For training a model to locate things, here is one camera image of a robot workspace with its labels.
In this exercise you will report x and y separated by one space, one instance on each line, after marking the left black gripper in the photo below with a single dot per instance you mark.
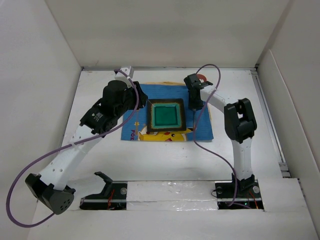
142 97

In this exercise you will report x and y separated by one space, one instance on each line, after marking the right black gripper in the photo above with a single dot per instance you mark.
192 105

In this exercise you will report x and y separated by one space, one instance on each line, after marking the gold spoon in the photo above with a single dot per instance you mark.
194 120

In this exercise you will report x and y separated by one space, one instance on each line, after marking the blue and yellow cloth placemat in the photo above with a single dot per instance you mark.
136 128

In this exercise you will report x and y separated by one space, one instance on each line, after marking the pink plastic cup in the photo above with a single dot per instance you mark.
201 77

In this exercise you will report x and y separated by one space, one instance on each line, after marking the square green ceramic plate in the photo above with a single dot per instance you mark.
166 115

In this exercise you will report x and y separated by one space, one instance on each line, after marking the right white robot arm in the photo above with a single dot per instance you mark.
239 124

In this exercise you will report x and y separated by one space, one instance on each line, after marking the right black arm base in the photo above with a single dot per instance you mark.
249 198

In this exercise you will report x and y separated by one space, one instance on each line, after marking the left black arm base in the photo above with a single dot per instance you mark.
113 196

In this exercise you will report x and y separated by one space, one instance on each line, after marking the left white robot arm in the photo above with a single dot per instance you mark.
49 186

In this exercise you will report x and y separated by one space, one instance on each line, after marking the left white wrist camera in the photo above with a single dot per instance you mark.
123 73

